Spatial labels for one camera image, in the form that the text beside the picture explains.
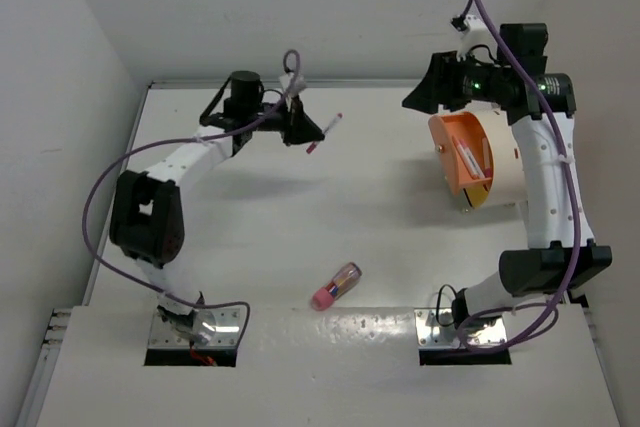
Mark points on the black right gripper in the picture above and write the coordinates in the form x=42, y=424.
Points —
x=438, y=84

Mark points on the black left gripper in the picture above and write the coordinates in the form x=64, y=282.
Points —
x=299, y=128

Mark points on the white pen magenta cap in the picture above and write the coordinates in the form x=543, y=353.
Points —
x=332, y=124

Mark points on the orange drawer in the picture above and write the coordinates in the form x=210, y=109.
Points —
x=464, y=126

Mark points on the white pen orange band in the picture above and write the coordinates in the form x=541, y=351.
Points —
x=468, y=158

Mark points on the white pen pink tip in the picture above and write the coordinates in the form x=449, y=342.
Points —
x=487, y=166

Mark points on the yellow drawer with gold knob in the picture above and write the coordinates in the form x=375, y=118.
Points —
x=476, y=195

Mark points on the pink capped clip tube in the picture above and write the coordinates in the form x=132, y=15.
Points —
x=342, y=282

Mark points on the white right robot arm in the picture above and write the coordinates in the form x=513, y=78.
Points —
x=561, y=252

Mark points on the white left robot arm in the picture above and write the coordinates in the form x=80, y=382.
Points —
x=148, y=215

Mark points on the white cylindrical drawer organizer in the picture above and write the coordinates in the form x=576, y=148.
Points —
x=508, y=183

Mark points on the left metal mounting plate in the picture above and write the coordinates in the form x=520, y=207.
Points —
x=225, y=322

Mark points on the metal mounting plate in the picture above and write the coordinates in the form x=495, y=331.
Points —
x=438, y=333
x=225, y=322

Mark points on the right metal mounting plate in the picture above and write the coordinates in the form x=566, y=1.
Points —
x=438, y=333

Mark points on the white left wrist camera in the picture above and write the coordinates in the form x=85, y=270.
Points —
x=292, y=84

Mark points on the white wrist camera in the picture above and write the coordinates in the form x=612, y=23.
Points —
x=292, y=84
x=472, y=31

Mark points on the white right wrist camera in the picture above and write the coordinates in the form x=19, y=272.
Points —
x=472, y=31

